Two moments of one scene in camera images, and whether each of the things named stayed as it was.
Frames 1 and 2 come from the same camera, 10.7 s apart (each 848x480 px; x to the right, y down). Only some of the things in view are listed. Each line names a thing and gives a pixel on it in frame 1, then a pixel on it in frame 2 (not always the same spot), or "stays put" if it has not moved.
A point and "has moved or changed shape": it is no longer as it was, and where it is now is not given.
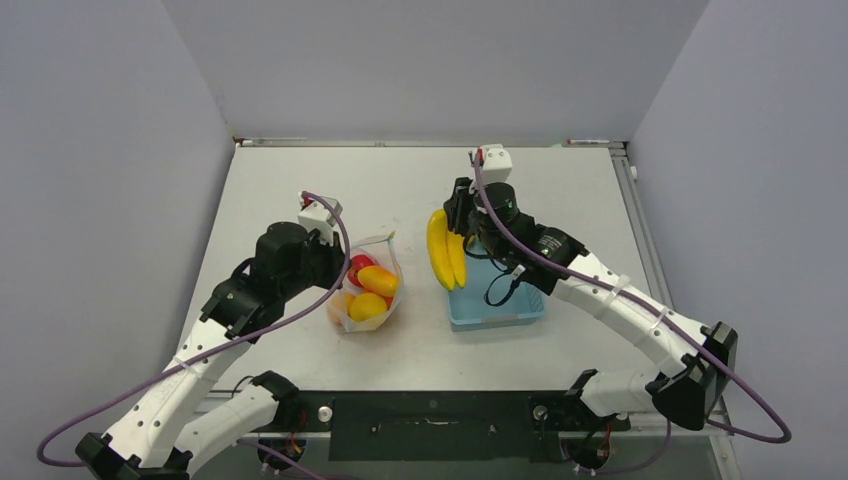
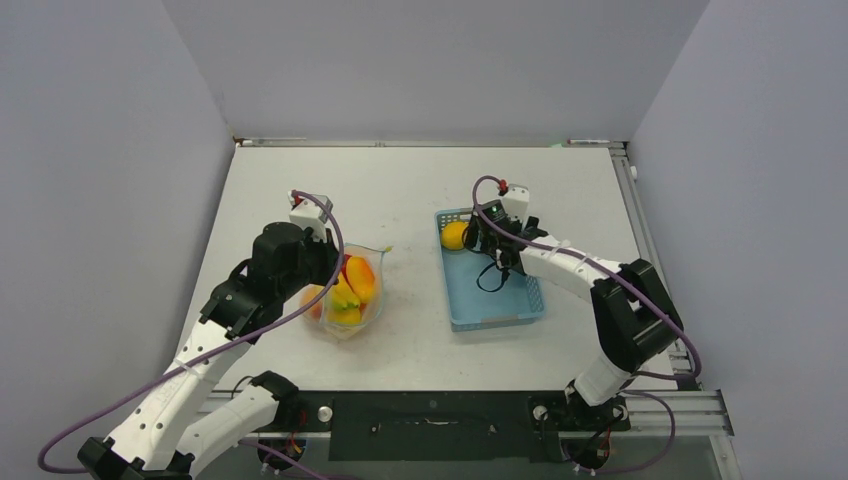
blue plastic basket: x=493 y=297 stays put
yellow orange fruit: x=366 y=306 → x=344 y=317
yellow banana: x=447 y=251 → x=345 y=306
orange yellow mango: x=378 y=280 → x=360 y=277
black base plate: x=440 y=425 stays put
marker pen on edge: x=580 y=141 stays put
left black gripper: x=334 y=256 stays put
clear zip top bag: x=372 y=287 has moved or changed shape
